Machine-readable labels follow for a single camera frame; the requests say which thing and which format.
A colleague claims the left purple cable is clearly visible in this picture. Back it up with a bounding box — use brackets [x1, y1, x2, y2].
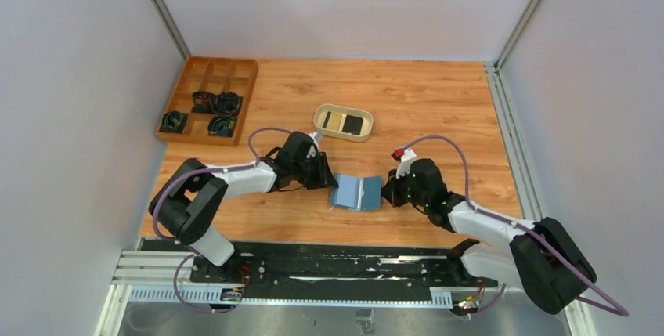
[150, 127, 294, 315]

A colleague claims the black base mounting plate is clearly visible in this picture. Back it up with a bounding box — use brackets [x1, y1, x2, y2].
[176, 239, 499, 304]

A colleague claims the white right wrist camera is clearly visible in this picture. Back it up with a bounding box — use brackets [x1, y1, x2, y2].
[392, 147, 417, 179]

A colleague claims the rolled dark belt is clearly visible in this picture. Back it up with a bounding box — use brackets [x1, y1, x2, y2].
[207, 116, 237, 137]
[192, 91, 216, 114]
[158, 110, 189, 134]
[211, 91, 243, 117]

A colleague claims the wooden compartment organizer box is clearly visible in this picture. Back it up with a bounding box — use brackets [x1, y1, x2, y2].
[156, 56, 258, 146]

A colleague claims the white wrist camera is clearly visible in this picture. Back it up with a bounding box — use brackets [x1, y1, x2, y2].
[306, 132, 322, 158]
[392, 147, 417, 179]

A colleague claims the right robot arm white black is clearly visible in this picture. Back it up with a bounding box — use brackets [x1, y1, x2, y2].
[381, 158, 597, 314]

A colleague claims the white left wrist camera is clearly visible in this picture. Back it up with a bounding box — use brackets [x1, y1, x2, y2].
[306, 132, 322, 158]

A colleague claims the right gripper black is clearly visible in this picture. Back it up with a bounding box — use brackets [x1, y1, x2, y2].
[381, 165, 431, 208]

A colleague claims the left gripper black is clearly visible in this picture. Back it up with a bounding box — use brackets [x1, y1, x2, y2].
[292, 153, 340, 191]

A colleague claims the gold card in tray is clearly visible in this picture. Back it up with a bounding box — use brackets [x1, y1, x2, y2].
[326, 112, 346, 132]

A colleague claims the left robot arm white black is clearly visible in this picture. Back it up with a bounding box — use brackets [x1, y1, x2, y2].
[148, 131, 338, 284]

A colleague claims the blue leather card holder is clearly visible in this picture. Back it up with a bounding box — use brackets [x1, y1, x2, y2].
[329, 173, 382, 211]

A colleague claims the black card in tray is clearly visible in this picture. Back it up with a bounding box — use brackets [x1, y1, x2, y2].
[341, 114, 364, 135]

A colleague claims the beige oval tray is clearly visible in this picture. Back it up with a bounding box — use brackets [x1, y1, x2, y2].
[312, 103, 374, 143]

